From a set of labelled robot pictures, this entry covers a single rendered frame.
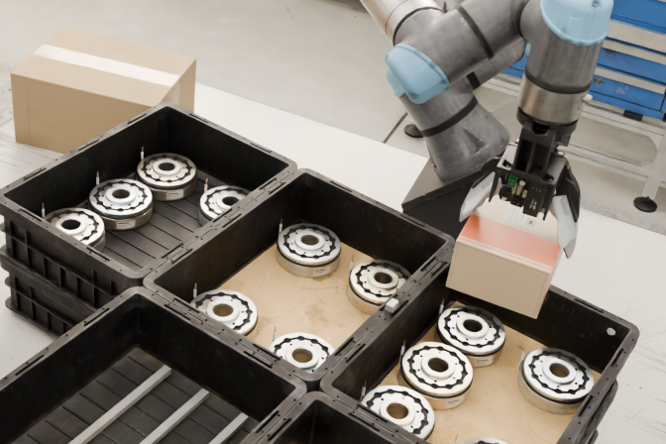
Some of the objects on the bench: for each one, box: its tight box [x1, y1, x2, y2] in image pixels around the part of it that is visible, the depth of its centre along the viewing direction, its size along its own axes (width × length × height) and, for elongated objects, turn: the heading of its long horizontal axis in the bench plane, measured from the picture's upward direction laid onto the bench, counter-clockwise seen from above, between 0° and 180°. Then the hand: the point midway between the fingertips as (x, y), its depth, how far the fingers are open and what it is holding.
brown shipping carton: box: [10, 28, 196, 155], centre depth 206 cm, size 30×22×16 cm
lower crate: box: [0, 254, 94, 339], centre depth 169 cm, size 40×30×12 cm
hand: (515, 236), depth 130 cm, fingers closed on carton, 14 cm apart
